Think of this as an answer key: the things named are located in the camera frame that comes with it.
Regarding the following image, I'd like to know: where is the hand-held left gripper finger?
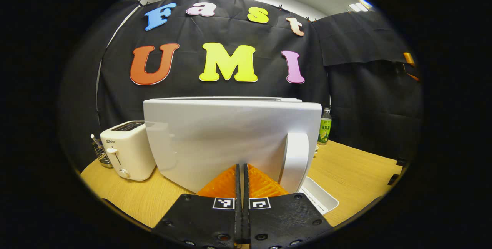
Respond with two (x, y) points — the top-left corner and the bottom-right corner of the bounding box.
(243, 163), (333, 249)
(151, 163), (243, 249)

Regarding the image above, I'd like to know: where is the white microwave oven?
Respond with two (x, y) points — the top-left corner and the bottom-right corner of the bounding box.
(143, 96), (322, 194)

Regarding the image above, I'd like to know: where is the black backdrop cloth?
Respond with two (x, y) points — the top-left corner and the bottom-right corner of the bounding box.
(58, 0), (423, 173)

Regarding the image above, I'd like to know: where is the small ceiling light panel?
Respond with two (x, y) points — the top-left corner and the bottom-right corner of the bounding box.
(348, 0), (374, 13)

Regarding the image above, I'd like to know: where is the white plastic tray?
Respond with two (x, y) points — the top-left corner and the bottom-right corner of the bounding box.
(299, 176), (339, 216)

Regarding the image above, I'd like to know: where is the green drink bottle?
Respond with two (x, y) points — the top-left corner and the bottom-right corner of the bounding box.
(317, 107), (332, 145)

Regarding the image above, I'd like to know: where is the white toaster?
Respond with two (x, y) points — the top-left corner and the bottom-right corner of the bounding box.
(100, 121), (156, 181)

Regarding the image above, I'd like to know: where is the metal wire rack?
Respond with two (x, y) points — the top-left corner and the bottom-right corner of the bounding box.
(91, 134), (114, 169)

